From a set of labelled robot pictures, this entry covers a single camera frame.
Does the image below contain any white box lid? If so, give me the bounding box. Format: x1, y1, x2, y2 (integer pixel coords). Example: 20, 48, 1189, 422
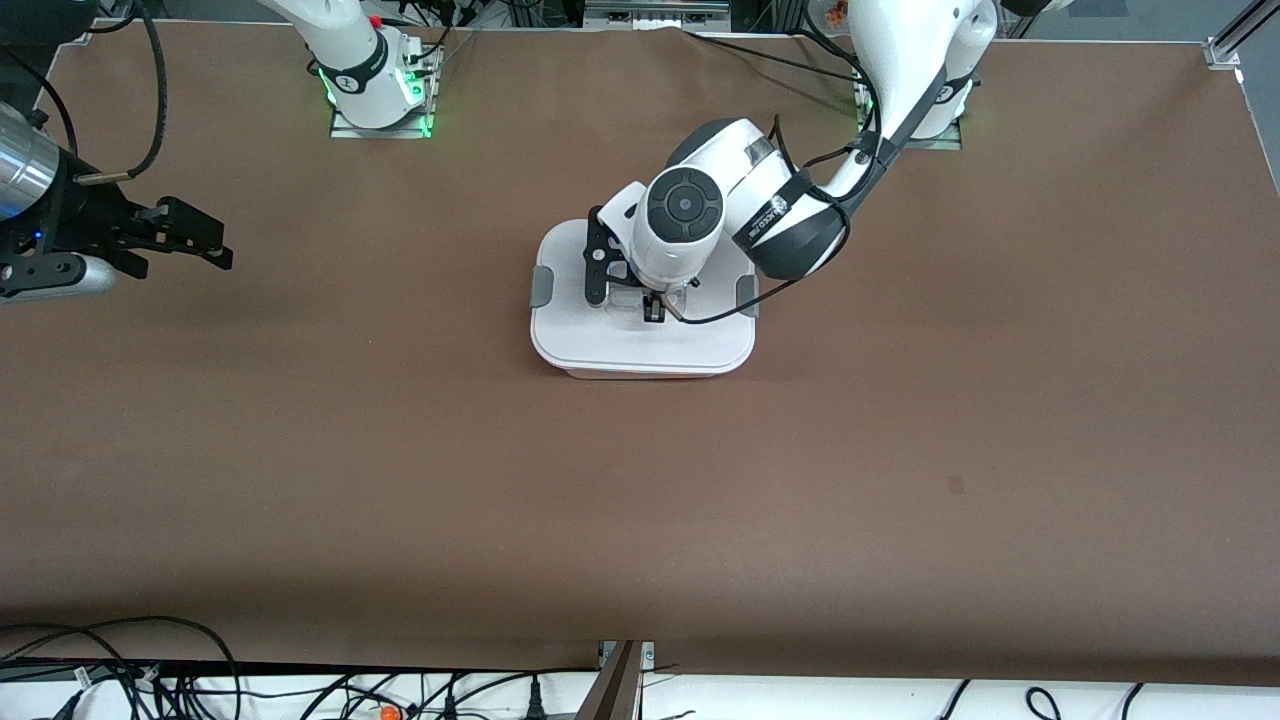
530, 218, 758, 377

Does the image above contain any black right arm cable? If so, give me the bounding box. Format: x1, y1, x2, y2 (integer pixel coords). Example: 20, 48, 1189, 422
74, 0, 169, 187

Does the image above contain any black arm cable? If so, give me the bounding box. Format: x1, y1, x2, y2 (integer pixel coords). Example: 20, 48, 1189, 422
664, 114, 889, 327
74, 0, 169, 187

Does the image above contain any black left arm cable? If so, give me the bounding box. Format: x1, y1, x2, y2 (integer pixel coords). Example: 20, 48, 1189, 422
664, 114, 889, 327

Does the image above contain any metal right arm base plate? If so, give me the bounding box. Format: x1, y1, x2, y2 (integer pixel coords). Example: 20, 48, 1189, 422
328, 44, 435, 140

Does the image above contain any thin black table cable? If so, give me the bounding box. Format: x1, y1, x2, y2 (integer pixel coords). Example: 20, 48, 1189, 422
684, 29, 867, 83

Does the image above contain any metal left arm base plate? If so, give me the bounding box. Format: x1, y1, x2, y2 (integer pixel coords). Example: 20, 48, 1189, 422
853, 78, 965, 152

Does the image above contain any metal table edge post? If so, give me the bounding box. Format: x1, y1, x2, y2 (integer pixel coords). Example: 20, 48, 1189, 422
574, 639, 657, 720

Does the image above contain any black floor cable bundle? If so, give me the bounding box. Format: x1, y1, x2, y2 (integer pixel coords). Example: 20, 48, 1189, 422
0, 614, 246, 720

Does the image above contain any aluminium frame profile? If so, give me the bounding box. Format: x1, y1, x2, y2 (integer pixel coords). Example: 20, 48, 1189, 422
1203, 0, 1280, 70

